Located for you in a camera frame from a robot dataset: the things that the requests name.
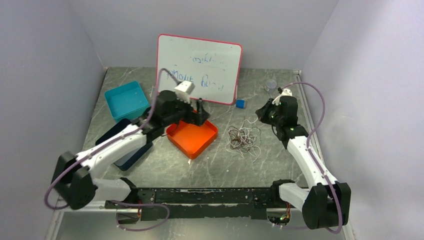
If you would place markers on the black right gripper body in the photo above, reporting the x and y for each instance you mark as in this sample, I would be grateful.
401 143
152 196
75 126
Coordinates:
269 115

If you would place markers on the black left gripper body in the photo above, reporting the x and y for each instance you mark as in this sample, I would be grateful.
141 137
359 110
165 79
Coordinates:
183 112

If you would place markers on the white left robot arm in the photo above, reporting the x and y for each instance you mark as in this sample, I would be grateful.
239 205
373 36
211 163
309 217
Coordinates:
76 176

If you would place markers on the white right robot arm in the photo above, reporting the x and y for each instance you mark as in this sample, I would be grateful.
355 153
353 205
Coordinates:
325 203

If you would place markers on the clear plastic cup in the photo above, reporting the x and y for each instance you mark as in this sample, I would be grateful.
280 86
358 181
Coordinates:
270 85

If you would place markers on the orange plastic bin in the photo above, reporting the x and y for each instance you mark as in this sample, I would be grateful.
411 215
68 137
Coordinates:
191 139

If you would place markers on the red framed whiteboard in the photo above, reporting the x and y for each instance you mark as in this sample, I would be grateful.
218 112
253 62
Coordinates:
213 66

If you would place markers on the teal plastic bin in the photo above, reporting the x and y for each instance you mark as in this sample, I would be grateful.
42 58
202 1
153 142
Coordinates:
127 101

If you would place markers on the blue cube block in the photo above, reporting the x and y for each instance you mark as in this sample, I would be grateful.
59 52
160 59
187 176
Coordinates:
241 103

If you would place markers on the navy blue tray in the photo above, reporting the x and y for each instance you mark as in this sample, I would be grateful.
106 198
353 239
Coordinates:
127 161

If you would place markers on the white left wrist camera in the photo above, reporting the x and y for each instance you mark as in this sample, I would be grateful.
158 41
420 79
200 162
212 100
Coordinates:
183 91

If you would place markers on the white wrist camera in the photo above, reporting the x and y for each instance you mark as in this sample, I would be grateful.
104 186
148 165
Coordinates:
183 91
284 92

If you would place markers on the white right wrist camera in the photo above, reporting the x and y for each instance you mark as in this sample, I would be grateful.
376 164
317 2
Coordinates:
284 92

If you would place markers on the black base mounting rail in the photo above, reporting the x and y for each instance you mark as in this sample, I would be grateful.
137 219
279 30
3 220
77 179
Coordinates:
256 203

